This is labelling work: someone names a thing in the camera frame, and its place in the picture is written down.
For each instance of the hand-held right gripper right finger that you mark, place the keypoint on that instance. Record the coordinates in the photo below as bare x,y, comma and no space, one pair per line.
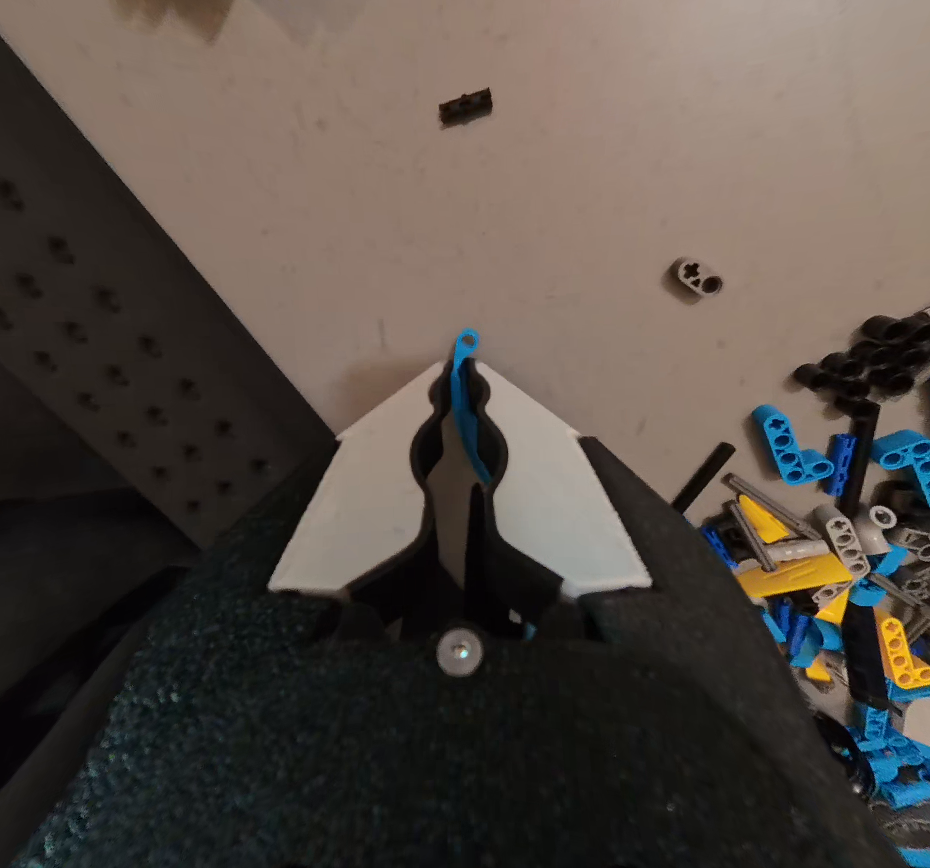
567,519

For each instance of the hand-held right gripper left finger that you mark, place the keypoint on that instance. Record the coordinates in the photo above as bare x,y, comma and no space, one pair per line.
349,512

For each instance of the narrow blue curved arc piece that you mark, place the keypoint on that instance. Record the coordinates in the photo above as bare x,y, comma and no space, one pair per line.
461,388

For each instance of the grey desk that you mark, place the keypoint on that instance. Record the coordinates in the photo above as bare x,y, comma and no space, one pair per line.
508,192

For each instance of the long black axle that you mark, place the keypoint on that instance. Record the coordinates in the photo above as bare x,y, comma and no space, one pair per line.
703,477

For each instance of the pile of loose brick pieces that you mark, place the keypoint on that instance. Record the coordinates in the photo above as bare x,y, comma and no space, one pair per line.
835,555

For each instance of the dark grey two-hole connector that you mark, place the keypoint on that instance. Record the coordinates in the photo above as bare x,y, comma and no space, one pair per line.
694,279

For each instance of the short black pin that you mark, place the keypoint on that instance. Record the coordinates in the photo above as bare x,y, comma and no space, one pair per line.
465,107

